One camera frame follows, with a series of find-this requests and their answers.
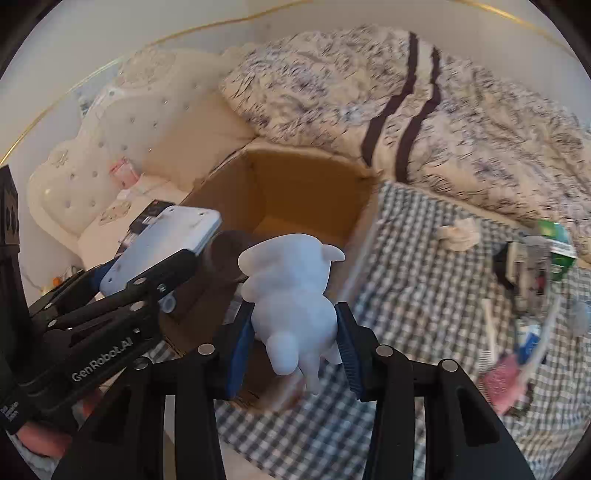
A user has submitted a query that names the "pink small item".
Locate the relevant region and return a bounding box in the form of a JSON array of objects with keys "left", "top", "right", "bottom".
[{"left": 108, "top": 157, "right": 141, "bottom": 190}]

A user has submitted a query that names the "blue and white tube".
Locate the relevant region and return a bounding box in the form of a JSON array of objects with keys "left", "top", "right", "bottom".
[{"left": 515, "top": 323, "right": 543, "bottom": 365}]

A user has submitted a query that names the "green box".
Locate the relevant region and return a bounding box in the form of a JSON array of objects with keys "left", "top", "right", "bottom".
[{"left": 536, "top": 219, "right": 578, "bottom": 282}]

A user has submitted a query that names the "light blue device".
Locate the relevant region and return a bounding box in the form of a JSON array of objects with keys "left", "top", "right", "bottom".
[{"left": 99, "top": 205, "right": 222, "bottom": 315}]

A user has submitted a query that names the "black small item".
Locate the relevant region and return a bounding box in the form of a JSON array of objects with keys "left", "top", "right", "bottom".
[{"left": 492, "top": 240, "right": 523, "bottom": 291}]

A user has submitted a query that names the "pink packet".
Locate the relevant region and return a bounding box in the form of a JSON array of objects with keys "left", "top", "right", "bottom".
[{"left": 478, "top": 353, "right": 527, "bottom": 416}]

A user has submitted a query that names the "white nightstand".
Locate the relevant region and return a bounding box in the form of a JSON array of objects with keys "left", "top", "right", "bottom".
[{"left": 76, "top": 178, "right": 188, "bottom": 274}]

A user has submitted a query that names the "white tufted headboard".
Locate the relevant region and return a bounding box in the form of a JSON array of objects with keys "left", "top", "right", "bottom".
[{"left": 25, "top": 44, "right": 259, "bottom": 273}]

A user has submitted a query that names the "beige pillow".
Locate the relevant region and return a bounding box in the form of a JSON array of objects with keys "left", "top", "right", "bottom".
[{"left": 150, "top": 88, "right": 257, "bottom": 192}]

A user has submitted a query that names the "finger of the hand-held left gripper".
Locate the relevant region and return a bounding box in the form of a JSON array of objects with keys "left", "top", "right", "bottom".
[
  {"left": 28, "top": 260, "right": 119, "bottom": 325},
  {"left": 46, "top": 248, "right": 200, "bottom": 343}
]

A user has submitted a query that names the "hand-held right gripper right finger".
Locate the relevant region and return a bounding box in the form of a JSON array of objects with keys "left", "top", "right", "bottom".
[{"left": 333, "top": 302, "right": 537, "bottom": 480}]

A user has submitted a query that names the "brown cardboard box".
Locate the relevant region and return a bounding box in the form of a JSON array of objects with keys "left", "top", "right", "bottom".
[{"left": 161, "top": 148, "right": 384, "bottom": 411}]

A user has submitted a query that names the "patterned quilt with dark stripes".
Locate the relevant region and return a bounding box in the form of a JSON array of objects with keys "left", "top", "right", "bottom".
[{"left": 217, "top": 28, "right": 591, "bottom": 264}]

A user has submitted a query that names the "white stick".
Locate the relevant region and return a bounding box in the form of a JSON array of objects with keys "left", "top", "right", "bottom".
[{"left": 480, "top": 298, "right": 500, "bottom": 365}]

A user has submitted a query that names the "black device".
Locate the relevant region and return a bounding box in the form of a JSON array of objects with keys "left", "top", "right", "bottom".
[{"left": 129, "top": 200, "right": 175, "bottom": 234}]

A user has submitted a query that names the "white plush toy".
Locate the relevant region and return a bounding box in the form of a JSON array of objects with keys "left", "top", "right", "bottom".
[{"left": 238, "top": 233, "right": 347, "bottom": 395}]

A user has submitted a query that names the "blue checkered blanket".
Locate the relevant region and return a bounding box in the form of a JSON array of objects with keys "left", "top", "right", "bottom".
[{"left": 148, "top": 180, "right": 587, "bottom": 480}]

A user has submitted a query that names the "crumpled white tissue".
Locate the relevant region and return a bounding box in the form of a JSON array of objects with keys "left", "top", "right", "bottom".
[{"left": 436, "top": 219, "right": 481, "bottom": 252}]

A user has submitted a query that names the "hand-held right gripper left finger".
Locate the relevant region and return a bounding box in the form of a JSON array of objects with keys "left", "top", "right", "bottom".
[{"left": 51, "top": 300, "right": 257, "bottom": 480}]

